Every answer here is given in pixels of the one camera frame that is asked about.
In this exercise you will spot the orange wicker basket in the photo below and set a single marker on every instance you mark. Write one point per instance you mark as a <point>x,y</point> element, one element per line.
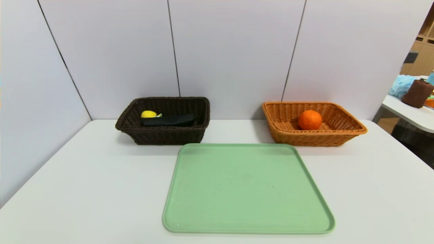
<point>305,137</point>

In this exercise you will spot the white side table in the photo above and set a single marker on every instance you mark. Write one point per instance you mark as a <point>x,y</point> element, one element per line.
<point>413,117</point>

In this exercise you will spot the light wooden cabinet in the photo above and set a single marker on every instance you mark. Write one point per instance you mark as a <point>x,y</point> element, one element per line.
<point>423,57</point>

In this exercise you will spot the light green plastic tray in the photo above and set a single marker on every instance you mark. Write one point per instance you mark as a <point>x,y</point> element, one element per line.
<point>247,189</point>

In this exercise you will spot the dark grey woven bin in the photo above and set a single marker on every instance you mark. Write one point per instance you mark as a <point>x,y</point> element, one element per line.
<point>417,142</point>

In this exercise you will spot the orange fruit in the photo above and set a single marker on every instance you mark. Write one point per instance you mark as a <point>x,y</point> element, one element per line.
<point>310,119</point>

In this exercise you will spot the small teal object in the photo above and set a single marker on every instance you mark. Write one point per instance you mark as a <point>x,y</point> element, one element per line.
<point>431,78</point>

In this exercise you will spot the yellow duck toy car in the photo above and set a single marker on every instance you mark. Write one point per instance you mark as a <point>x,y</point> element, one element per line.
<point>148,114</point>

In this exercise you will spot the light blue cloth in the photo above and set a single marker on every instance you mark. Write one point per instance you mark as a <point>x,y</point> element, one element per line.
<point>401,84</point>

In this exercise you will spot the small orange object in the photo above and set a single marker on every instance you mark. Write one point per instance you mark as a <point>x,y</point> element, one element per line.
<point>430,102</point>

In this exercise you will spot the dark brown wicker basket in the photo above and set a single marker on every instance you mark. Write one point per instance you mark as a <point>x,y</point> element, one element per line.
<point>169,135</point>

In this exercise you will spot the black glasses case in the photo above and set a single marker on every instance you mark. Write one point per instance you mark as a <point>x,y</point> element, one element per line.
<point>169,120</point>

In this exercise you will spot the brown cylindrical object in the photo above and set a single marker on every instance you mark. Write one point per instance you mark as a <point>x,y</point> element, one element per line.
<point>417,93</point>

